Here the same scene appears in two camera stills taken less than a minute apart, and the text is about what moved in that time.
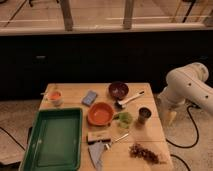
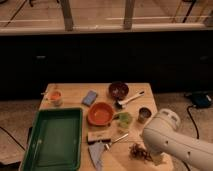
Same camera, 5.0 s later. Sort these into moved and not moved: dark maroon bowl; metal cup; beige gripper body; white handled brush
Moved: beige gripper body
Not moved: white handled brush; metal cup; dark maroon bowl
